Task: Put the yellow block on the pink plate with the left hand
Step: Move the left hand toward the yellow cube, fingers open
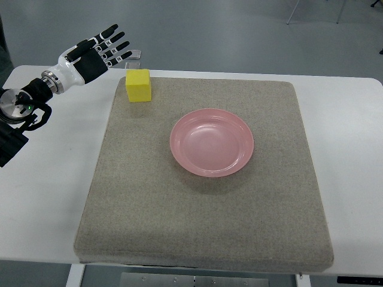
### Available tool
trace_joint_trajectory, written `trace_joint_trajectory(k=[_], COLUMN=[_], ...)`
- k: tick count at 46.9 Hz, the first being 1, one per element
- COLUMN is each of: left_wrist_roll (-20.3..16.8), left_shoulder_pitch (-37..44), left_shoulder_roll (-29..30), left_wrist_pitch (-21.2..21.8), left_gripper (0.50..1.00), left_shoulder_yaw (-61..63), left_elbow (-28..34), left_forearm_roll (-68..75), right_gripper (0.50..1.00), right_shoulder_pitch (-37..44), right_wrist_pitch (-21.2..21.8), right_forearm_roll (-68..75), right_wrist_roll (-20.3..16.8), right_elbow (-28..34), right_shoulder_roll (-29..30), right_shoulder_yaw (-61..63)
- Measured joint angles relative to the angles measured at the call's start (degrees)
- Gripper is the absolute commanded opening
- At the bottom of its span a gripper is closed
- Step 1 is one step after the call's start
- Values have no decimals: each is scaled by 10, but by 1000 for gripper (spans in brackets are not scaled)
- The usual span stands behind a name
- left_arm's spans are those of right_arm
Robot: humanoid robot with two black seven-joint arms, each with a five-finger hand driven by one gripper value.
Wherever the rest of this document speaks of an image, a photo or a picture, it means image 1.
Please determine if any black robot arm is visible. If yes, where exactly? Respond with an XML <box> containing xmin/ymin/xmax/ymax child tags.
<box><xmin>1</xmin><ymin>78</ymin><xmax>57</xmax><ymax>167</ymax></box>

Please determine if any pink plate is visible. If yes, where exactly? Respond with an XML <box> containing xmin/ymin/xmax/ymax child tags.
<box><xmin>169</xmin><ymin>108</ymin><xmax>254</xmax><ymax>178</ymax></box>

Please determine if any metal base plate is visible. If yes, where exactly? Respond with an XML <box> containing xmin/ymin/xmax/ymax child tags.
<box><xmin>119</xmin><ymin>273</ymin><xmax>269</xmax><ymax>287</ymax></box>

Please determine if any beige fabric mat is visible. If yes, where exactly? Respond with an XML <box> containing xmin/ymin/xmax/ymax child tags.
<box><xmin>74</xmin><ymin>77</ymin><xmax>334</xmax><ymax>273</ymax></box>

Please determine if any yellow foam block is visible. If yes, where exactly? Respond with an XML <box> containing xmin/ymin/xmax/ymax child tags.
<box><xmin>125</xmin><ymin>69</ymin><xmax>152</xmax><ymax>103</ymax></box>

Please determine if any black table control panel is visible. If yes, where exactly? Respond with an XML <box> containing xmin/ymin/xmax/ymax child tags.
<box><xmin>337</xmin><ymin>276</ymin><xmax>383</xmax><ymax>286</ymax></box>

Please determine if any white table leg left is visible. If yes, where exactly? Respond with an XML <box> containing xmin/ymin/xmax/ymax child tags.
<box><xmin>65</xmin><ymin>264</ymin><xmax>86</xmax><ymax>287</ymax></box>

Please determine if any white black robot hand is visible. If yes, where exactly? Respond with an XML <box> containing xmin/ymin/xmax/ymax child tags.
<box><xmin>41</xmin><ymin>24</ymin><xmax>133</xmax><ymax>94</ymax></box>

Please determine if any grey metal floor plate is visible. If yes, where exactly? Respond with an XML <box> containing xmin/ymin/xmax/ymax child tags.
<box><xmin>125</xmin><ymin>50</ymin><xmax>141</xmax><ymax>69</ymax></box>

